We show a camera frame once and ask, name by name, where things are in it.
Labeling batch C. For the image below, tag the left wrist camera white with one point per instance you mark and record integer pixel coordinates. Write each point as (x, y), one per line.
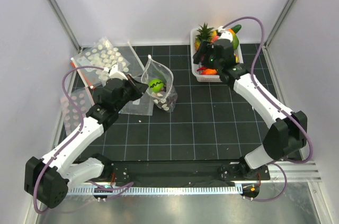
(115, 73)

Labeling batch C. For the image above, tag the red zipper clear bag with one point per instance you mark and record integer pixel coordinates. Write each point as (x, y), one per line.
(82, 67)

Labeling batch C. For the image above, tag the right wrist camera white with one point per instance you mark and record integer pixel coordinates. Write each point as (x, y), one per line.
(225, 33)

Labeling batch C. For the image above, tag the slotted cable duct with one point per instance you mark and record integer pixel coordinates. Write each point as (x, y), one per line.
(93, 190)

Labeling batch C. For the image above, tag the white-dotted bag stack top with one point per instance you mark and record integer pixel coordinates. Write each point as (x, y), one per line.
(104, 54)

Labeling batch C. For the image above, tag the white zipper clear bag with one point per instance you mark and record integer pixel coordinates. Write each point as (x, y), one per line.
(135, 57)

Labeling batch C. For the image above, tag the red toy chili pepper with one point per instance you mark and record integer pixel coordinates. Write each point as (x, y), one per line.
(201, 69)

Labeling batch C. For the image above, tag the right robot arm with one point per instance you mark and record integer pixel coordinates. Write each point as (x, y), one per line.
(287, 128)

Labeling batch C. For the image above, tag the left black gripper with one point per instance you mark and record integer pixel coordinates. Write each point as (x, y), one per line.
(138, 88)

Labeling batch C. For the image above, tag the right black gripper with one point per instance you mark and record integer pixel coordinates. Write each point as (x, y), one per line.
(197, 55)

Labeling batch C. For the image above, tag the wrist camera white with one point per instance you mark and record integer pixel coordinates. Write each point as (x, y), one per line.
(225, 33)
(115, 73)

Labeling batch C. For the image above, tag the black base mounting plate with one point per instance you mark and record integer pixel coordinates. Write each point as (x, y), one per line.
(180, 173)

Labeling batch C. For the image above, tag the white-dotted zip bag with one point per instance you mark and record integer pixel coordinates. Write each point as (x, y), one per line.
(156, 70)

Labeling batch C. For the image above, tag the toy pineapple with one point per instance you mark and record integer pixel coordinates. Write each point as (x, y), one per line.
(204, 34)

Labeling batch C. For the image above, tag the toy green cucumber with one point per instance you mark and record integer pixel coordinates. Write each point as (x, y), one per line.
(236, 28)

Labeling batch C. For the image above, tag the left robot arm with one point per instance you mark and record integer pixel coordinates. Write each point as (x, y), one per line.
(49, 178)

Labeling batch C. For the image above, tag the orange red toy mango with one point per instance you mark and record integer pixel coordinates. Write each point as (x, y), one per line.
(209, 72)

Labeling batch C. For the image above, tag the white plastic basket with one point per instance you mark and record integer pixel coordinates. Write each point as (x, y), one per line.
(197, 74)

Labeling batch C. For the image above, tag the orange green toy mango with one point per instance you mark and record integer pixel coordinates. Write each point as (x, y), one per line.
(235, 40)

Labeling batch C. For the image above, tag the green toy watermelon ball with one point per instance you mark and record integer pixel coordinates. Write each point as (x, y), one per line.
(156, 85)

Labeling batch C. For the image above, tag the blue zipper clear bag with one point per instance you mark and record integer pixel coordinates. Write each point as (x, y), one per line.
(140, 106)

